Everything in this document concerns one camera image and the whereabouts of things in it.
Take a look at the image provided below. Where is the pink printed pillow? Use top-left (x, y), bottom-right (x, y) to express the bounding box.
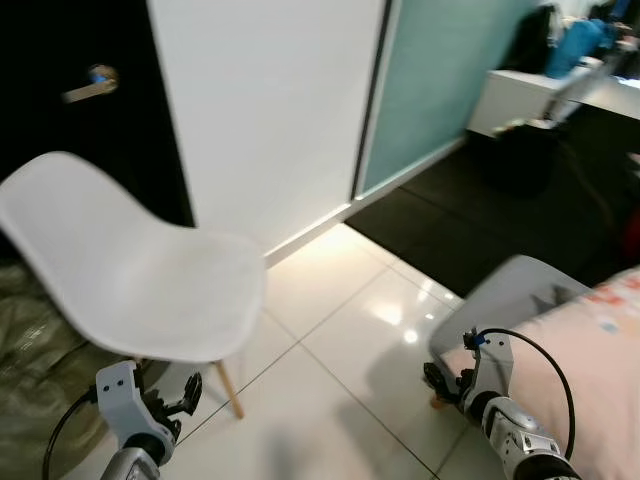
top-left (440, 265), bottom-right (640, 480)

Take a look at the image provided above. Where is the grey plastic chair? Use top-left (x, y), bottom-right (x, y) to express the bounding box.
top-left (430, 255), bottom-right (593, 361)

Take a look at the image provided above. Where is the white plastic shell chair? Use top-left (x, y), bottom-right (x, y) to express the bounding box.
top-left (0, 150), bottom-right (268, 419)

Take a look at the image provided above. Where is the crumpled green blanket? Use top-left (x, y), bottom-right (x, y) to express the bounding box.
top-left (0, 255), bottom-right (151, 480)

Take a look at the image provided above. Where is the black waste bin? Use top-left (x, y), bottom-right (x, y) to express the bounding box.
top-left (480, 118), bottom-right (563, 198)

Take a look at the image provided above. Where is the white desk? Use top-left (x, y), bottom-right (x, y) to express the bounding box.
top-left (467, 68), bottom-right (640, 139)

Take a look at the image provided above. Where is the white wardrobe door panel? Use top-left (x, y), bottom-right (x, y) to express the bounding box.
top-left (147, 0), bottom-right (393, 263)

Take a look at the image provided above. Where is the teal glass door panel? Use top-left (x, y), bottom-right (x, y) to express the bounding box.
top-left (355, 0), bottom-right (546, 199)

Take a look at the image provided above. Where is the grey slanted bar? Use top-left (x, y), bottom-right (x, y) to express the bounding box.
top-left (548, 58), bottom-right (609, 126)

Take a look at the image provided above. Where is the black bag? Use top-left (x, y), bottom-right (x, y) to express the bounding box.
top-left (500, 3), bottom-right (561, 73)

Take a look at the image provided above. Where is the blue bag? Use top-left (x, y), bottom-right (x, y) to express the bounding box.
top-left (545, 18), bottom-right (613, 79)

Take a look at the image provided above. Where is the black door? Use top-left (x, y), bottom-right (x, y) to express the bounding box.
top-left (0, 0), bottom-right (196, 266)

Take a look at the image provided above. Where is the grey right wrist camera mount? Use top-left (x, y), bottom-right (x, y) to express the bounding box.
top-left (461, 329), bottom-right (514, 411)

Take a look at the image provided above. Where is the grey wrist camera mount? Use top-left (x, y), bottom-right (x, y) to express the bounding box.
top-left (96, 361), bottom-right (161, 441)
top-left (461, 329), bottom-right (514, 411)

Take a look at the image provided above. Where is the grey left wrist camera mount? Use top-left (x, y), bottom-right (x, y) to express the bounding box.
top-left (96, 361), bottom-right (161, 441)

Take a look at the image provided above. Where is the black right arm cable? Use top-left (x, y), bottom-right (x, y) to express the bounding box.
top-left (477, 327), bottom-right (578, 461)

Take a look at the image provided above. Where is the metal lever door handle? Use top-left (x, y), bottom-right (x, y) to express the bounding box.
top-left (62, 64), bottom-right (121, 105)

